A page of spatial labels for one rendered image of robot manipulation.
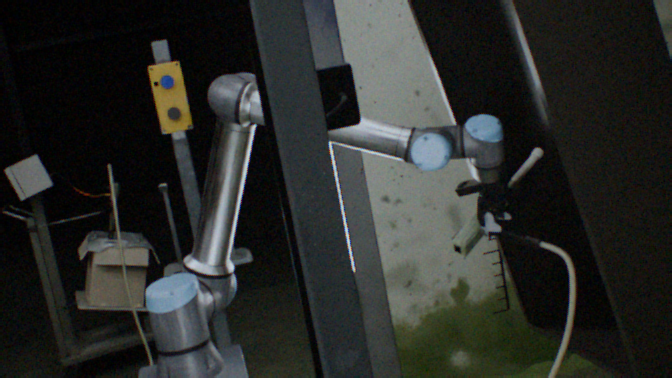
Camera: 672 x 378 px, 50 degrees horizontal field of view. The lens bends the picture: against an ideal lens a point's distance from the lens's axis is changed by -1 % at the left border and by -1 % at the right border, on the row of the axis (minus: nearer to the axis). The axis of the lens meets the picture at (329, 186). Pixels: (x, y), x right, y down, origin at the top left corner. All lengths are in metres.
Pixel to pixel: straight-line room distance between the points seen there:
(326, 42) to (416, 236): 0.82
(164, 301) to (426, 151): 0.81
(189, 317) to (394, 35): 1.35
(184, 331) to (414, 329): 1.18
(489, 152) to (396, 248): 1.03
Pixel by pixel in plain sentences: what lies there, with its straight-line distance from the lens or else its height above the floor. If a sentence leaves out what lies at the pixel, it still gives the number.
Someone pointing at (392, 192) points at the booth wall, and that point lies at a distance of 2.81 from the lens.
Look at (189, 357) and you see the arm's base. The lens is 2.06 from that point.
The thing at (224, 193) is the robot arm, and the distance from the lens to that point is 2.08.
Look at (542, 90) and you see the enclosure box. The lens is 1.77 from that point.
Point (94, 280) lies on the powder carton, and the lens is 4.23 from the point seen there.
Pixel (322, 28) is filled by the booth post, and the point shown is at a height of 1.56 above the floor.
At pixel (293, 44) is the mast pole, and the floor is 1.42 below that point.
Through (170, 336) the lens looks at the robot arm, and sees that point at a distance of 2.05.
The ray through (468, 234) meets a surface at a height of 0.88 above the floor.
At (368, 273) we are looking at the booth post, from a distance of 2.84.
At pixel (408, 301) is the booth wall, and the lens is 2.91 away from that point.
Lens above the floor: 1.37
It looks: 8 degrees down
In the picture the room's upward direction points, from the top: 11 degrees counter-clockwise
